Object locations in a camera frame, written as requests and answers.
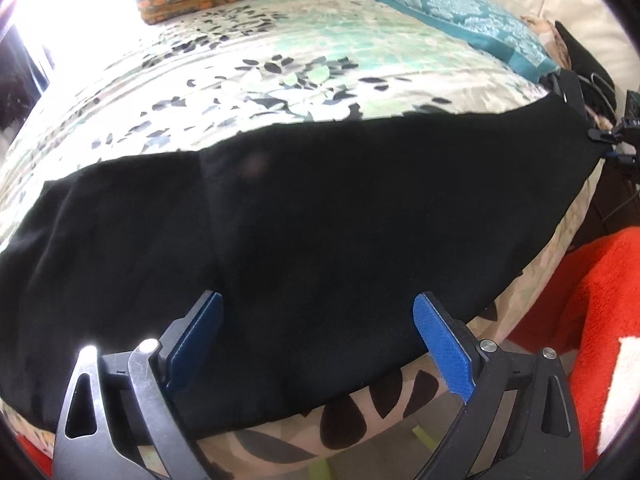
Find person's orange clothing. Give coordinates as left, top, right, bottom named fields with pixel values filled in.
left=510, top=227, right=640, bottom=471

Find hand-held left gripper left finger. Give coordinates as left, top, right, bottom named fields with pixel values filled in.
left=52, top=291, right=224, bottom=480

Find black pants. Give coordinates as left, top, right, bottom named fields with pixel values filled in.
left=0, top=91, right=608, bottom=433

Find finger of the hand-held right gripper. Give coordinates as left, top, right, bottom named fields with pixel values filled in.
left=554, top=71, right=590, bottom=117
left=555, top=21, right=617, bottom=92

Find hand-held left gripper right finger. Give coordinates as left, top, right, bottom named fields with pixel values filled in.
left=413, top=291, right=583, bottom=480

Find blue patterned pillow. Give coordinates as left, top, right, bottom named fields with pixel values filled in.
left=375, top=0, right=561, bottom=82

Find bed with floral sheet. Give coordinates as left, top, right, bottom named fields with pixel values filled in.
left=0, top=0, right=601, bottom=480

